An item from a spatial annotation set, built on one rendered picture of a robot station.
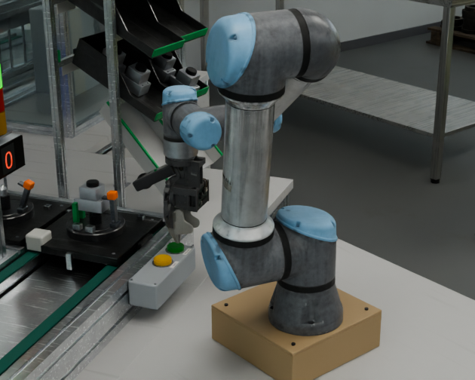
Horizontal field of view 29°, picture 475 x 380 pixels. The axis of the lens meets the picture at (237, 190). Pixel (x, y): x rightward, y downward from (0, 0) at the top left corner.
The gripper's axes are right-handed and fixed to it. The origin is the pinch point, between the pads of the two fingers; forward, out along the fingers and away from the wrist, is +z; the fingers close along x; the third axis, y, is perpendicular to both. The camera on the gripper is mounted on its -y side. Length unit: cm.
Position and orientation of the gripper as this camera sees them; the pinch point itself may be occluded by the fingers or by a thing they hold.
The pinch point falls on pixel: (175, 237)
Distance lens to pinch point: 208.9
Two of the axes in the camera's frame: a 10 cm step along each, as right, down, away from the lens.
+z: 0.0, 9.3, 3.7
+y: 9.4, 1.3, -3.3
